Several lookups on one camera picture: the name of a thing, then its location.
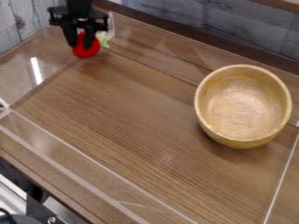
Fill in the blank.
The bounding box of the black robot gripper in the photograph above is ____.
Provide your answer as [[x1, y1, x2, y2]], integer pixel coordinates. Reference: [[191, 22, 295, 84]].
[[47, 0, 109, 49]]

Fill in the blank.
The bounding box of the red felt strawberry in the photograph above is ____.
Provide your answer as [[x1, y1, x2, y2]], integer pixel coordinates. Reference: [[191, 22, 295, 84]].
[[72, 31, 109, 59]]

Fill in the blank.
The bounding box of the light wooden bowl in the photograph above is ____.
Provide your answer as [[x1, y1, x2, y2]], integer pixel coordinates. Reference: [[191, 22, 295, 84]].
[[193, 64, 292, 149]]

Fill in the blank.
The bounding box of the clear acrylic corner bracket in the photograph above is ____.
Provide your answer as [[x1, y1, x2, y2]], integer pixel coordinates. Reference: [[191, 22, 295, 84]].
[[105, 11, 116, 40]]

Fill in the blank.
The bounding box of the clear acrylic tray wall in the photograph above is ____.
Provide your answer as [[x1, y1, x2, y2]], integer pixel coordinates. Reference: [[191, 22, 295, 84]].
[[0, 9, 299, 224]]

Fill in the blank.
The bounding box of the black metal table bracket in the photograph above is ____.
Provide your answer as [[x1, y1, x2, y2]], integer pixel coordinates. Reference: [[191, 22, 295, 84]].
[[25, 195, 67, 224]]

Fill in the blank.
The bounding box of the black cable bottom left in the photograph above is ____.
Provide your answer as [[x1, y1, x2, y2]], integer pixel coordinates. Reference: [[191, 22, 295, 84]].
[[0, 206, 19, 224]]

